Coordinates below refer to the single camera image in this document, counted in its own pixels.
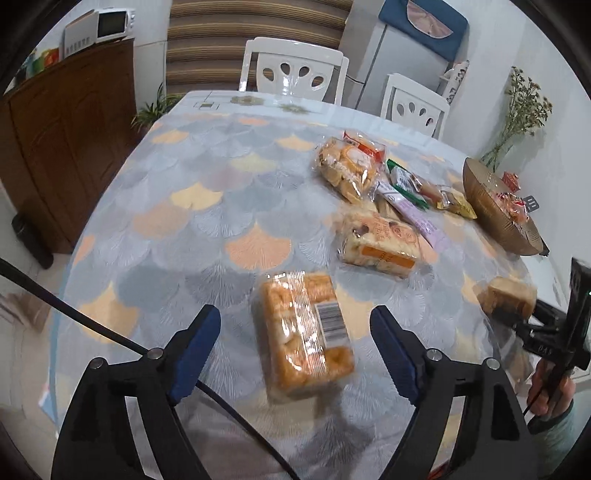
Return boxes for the white plastic chair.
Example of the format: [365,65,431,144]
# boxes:
[239,38,350,104]
[379,74,451,139]

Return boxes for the yellow snack packet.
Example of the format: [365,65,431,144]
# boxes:
[438,189,478,220]

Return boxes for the striped window blind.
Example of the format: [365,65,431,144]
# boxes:
[165,0,354,95]

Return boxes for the person's right forearm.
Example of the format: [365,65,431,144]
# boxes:
[531,397,591,478]

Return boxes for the blue cloth cover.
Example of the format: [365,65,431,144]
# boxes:
[379,0,469,61]

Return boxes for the light purple snack bar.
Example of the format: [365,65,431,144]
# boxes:
[376,182,448,252]

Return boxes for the clear bread packet red label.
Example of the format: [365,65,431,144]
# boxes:
[315,130,387,204]

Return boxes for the green potted plant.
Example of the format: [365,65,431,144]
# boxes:
[130,83,185,134]

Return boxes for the black trash bin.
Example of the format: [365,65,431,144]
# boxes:
[11,215,55,269]

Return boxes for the scallop patterned tablecloth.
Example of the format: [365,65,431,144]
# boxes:
[39,90,555,480]

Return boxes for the brown wooden cabinet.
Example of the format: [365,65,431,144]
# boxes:
[0,39,139,254]

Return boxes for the white microwave oven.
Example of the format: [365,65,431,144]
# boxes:
[95,10,137,44]

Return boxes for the black cable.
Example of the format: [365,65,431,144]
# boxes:
[0,257,301,480]

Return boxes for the person's right hand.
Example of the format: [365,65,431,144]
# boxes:
[526,355,575,418]

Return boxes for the white narrow rack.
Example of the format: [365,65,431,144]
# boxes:
[438,60,471,100]

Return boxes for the green snack bar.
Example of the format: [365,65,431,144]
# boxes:
[385,159,432,210]

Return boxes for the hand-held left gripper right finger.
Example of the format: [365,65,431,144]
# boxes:
[369,305,541,480]

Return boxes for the white refrigerator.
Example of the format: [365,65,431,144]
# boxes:
[344,21,455,121]

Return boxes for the small brown snack packet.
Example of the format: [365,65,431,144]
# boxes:
[418,178,451,204]

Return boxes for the dried flowers in glass vase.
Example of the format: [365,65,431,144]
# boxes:
[480,66,554,171]

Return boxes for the small bread slice packet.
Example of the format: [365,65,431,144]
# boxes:
[478,276,537,319]

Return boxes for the orange bread packet barcode label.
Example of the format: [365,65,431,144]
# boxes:
[253,271,355,402]

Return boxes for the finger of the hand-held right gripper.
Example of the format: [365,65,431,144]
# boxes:
[489,308,532,333]
[531,299,571,326]

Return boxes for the golden woven bowl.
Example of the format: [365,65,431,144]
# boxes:
[463,157,546,257]

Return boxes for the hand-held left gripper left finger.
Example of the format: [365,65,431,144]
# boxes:
[50,304,222,480]

